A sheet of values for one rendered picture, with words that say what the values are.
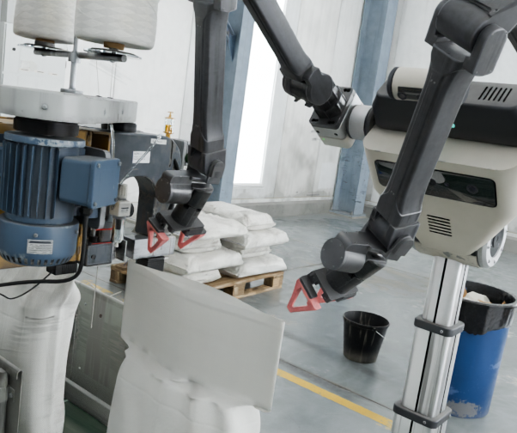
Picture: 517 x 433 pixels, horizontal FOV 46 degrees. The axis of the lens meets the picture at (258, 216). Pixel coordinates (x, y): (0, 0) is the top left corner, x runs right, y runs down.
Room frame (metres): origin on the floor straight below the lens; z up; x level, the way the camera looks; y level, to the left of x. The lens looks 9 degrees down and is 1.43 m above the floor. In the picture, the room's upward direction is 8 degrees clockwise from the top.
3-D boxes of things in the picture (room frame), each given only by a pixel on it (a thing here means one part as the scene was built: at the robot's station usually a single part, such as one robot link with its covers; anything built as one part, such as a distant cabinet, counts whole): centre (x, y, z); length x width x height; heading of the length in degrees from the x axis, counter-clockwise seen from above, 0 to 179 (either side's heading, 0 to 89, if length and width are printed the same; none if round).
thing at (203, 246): (4.52, 0.60, 0.44); 0.66 x 0.42 x 0.14; 46
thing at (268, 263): (4.92, 0.04, 0.20); 0.67 x 0.43 x 0.15; 142
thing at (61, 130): (1.17, 0.43, 1.35); 0.12 x 0.12 x 0.04
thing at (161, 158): (1.63, 0.42, 1.21); 0.30 x 0.25 x 0.30; 52
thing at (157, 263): (1.63, 0.27, 0.98); 0.09 x 0.05 x 0.05; 142
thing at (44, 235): (1.17, 0.43, 1.21); 0.15 x 0.15 x 0.25
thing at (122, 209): (1.44, 0.33, 1.14); 0.05 x 0.04 x 0.16; 142
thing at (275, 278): (4.79, 0.40, 0.07); 1.20 x 0.82 x 0.14; 144
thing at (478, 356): (3.21, -1.22, 0.32); 0.51 x 0.48 x 0.65; 142
